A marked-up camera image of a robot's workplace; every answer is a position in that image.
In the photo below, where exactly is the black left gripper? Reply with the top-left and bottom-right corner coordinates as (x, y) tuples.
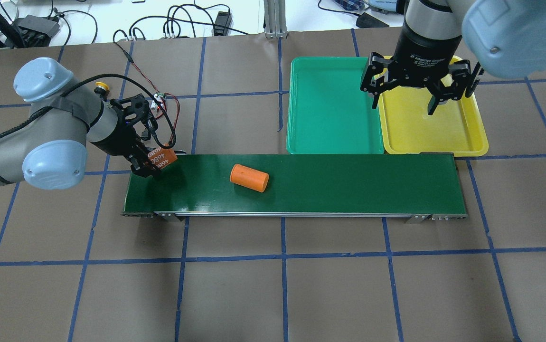
(109, 95), (161, 178)

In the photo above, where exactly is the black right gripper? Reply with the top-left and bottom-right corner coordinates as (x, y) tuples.
(360, 29), (484, 115)

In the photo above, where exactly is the yellow push button switch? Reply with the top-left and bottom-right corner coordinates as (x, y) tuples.
(94, 82), (110, 101)

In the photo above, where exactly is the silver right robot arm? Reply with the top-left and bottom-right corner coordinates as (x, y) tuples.
(359, 0), (546, 115)

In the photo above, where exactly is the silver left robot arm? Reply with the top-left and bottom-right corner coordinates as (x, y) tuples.
(0, 57), (161, 190)

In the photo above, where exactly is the small motor controller board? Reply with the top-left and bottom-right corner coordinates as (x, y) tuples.
(150, 92), (167, 111)

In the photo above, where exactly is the yellow plastic tray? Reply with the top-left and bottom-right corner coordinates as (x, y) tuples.
(377, 55), (489, 157)

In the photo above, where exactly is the green plastic tray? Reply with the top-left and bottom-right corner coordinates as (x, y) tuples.
(286, 57), (385, 154)

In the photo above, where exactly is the green conveyor belt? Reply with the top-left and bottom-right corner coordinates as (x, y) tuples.
(122, 154), (468, 222)

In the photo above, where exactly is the plain orange cylinder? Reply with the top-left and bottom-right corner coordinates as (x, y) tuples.
(229, 164), (270, 193)

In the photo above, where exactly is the red black power cable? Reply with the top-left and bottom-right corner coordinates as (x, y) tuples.
(114, 40), (181, 148)

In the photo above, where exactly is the aluminium frame post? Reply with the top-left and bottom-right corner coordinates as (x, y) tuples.
(264, 0), (288, 39)

